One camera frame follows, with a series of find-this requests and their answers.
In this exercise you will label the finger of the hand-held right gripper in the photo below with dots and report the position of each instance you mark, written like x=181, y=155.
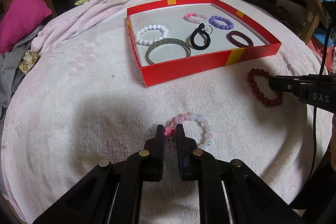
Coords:
x=284, y=85

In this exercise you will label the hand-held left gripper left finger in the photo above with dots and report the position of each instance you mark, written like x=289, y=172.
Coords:
x=160, y=140

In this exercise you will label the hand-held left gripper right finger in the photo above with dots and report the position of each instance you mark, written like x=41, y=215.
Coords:
x=180, y=140

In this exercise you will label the red cardboard box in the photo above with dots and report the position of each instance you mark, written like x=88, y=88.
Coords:
x=183, y=71

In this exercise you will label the dark red bangle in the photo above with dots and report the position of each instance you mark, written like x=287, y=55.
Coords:
x=231, y=39

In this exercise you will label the silver bangle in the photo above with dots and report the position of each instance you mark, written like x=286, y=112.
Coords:
x=168, y=41

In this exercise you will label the person's right hand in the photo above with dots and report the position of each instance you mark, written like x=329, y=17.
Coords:
x=334, y=161

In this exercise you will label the red bag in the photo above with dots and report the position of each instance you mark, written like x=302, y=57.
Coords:
x=319, y=52

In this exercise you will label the pink towel blanket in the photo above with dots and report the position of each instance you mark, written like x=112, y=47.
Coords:
x=78, y=108

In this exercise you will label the patterned beige cloth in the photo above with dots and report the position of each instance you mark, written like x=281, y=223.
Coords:
x=29, y=61

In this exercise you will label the grey cloth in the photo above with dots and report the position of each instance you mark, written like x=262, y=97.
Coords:
x=10, y=66

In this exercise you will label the magenta pillow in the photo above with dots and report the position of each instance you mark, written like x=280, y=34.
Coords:
x=21, y=16

